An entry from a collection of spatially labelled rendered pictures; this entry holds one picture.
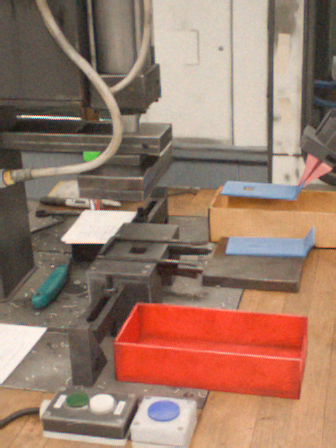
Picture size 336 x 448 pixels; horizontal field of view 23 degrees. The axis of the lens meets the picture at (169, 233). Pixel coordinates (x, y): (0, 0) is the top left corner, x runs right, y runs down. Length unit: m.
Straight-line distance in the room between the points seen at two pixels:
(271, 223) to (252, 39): 0.48
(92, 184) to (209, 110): 0.73
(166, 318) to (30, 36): 0.45
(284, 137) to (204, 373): 0.83
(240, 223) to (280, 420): 0.55
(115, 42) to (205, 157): 0.73
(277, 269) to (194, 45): 0.66
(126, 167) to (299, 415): 0.44
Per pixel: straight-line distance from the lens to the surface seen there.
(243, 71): 1.83
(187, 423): 1.00
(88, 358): 1.10
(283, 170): 1.82
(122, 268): 1.25
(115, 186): 1.18
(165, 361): 1.09
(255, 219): 1.51
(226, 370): 1.08
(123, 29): 1.19
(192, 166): 1.90
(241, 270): 1.38
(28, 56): 1.21
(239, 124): 1.86
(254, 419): 1.05
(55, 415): 1.03
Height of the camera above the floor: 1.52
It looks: 23 degrees down
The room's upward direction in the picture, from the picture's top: 3 degrees counter-clockwise
